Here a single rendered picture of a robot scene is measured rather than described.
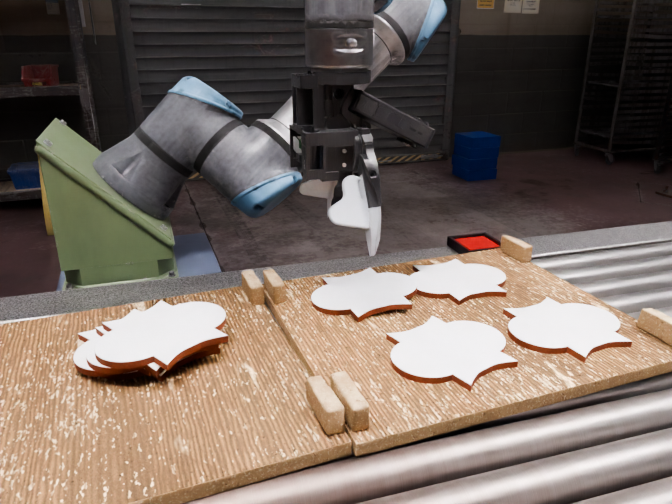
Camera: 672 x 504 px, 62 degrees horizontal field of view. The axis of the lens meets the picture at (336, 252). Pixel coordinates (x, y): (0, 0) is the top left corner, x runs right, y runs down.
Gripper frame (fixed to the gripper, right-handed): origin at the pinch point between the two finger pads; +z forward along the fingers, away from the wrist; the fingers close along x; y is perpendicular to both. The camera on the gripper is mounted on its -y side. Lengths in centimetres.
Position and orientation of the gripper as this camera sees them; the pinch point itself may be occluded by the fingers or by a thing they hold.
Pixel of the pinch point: (354, 236)
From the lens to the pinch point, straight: 70.4
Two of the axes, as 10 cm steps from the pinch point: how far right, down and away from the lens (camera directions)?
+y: -9.4, 1.2, -3.1
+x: 3.3, 3.5, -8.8
